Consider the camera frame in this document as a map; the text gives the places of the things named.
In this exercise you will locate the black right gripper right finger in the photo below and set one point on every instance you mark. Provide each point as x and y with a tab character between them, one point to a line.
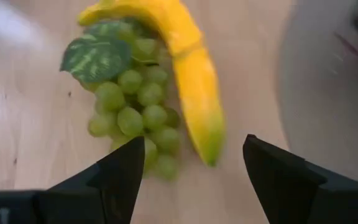
291	193

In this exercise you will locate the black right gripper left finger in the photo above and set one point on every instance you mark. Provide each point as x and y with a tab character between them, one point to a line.
113	186

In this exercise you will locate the green grape bunch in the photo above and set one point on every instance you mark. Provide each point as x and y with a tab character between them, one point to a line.
129	121

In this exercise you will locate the yellow banana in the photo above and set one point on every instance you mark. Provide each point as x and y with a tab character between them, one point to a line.
194	81

